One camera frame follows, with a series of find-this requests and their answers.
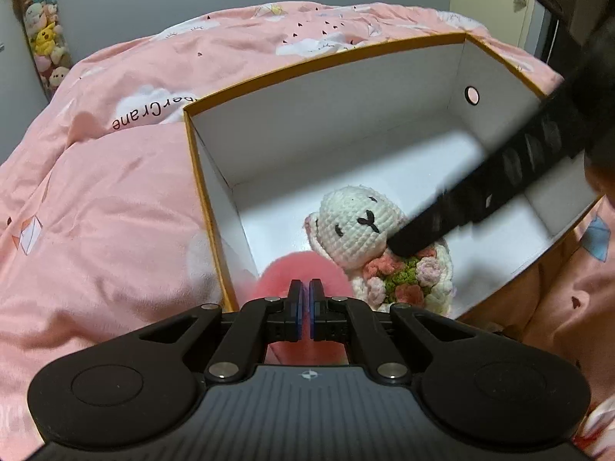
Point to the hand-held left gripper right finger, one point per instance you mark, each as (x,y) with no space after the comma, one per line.
(317,312)

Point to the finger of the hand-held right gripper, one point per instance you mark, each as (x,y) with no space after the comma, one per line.
(480,187)

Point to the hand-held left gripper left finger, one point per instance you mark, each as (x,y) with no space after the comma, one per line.
(295,312)

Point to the pink plush ball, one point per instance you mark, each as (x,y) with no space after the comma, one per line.
(278,278)

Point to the white crochet bunny toy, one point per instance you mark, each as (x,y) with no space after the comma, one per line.
(355,221)

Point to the orange cardboard box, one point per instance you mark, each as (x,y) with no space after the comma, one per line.
(336,120)

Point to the pink printed blanket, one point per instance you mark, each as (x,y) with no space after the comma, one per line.
(96,201)

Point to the hanging column of plush toys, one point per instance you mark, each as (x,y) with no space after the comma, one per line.
(43,33)

